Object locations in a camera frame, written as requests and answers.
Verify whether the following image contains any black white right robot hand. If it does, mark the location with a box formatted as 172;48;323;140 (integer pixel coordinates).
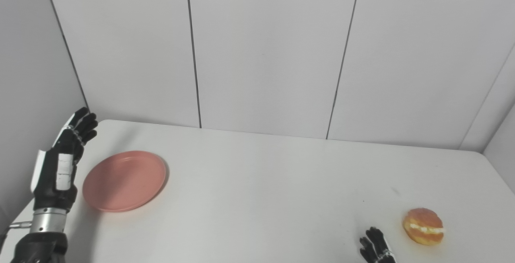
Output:
359;227;397;263

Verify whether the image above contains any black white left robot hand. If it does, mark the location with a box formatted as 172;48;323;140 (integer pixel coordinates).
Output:
31;107;98;213

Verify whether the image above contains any cream puff pastry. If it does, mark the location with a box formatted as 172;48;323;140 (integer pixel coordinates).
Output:
403;208;445;246

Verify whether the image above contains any pink round plate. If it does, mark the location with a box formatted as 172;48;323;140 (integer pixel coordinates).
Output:
82;151;167;213

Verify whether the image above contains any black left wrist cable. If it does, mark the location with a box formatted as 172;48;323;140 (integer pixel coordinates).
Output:
0;222;32;251

